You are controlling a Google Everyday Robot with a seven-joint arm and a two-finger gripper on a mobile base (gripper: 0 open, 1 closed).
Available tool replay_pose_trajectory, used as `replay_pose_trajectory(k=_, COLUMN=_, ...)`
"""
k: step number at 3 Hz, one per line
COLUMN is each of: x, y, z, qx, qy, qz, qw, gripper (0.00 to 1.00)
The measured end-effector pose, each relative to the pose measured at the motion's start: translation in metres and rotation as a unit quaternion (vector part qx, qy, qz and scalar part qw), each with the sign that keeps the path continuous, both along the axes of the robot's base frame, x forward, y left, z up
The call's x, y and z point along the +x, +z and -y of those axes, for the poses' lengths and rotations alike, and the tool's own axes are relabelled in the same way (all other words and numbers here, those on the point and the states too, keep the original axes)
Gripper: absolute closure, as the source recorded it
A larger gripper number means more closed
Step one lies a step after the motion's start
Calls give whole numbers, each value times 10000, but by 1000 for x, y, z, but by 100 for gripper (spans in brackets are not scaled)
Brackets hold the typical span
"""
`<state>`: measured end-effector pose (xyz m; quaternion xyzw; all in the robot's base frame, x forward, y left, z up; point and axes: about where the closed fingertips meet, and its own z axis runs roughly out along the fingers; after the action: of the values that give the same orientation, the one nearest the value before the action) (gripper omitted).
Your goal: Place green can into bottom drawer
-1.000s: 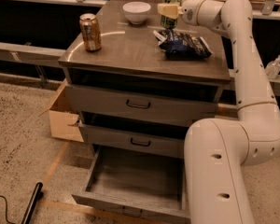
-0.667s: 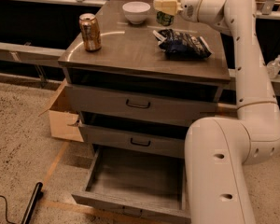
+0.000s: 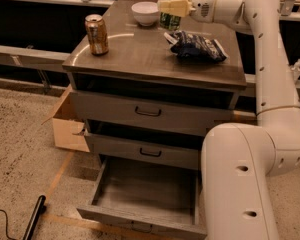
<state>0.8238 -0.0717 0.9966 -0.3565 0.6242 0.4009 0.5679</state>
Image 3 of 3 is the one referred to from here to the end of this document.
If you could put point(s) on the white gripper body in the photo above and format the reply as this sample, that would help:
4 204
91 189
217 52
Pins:
203 7

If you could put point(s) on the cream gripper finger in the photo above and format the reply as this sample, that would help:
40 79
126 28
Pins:
180 8

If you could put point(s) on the green soda can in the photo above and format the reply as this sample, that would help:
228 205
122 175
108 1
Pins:
169 22

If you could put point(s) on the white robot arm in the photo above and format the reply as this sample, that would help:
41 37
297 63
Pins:
237 158

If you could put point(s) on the grey drawer cabinet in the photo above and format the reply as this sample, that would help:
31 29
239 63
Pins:
139 64

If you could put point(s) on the orange soda can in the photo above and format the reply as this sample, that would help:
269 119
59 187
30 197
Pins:
97 34

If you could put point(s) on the grey top drawer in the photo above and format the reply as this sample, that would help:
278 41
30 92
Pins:
147 113

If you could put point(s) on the grey middle drawer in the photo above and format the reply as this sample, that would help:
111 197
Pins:
143 151

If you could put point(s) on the grey open bottom drawer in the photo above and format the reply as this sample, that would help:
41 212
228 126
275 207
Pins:
147 198

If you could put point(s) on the white bowl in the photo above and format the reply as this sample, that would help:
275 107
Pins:
145 13

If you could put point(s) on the blue chip bag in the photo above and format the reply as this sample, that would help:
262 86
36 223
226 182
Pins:
187 45

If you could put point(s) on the clear sanitizer bottle right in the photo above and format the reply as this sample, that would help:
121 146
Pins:
295 70

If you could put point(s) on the cardboard box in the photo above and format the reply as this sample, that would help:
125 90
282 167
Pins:
68 130

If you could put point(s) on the black rod on floor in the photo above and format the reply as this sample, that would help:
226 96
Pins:
37 211

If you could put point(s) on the metal rail shelf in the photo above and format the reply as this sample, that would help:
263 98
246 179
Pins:
52 61

